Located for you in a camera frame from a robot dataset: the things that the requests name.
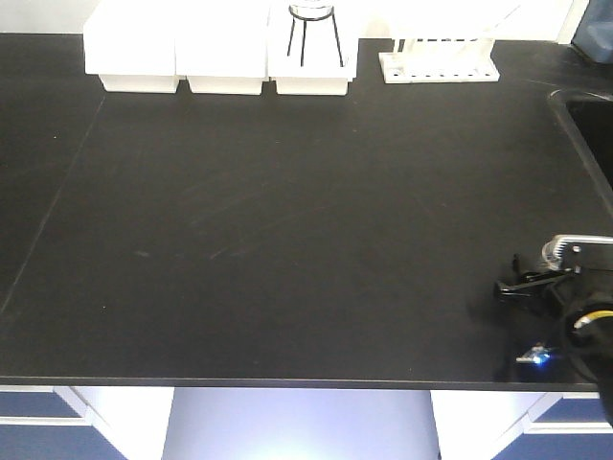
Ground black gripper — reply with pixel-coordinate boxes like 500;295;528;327
493;253;612;319

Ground small clear glass beaker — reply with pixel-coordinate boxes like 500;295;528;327
541;241;561;271

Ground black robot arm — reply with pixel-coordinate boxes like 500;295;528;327
493;254;612;423

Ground right white storage bin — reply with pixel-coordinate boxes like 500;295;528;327
267;1;359;96

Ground white storage bin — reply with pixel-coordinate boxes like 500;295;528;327
175;1;270;96
267;1;359;96
82;1;179;94

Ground middle white storage bin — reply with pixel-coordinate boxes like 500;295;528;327
175;1;270;96

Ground left white storage bin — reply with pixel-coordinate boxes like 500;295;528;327
82;1;179;94

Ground blue base cabinet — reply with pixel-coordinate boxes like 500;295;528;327
1;385;174;459
431;390;612;459

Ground black lab sink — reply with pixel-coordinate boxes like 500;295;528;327
548;89;612;215

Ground white test tube rack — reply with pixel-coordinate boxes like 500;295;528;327
378;4;522;85

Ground blue plastic container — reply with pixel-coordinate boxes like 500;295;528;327
572;0;612;64

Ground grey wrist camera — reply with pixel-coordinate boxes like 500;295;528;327
551;234;612;273

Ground black wire tripod stand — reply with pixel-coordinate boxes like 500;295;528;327
286;1;345;67

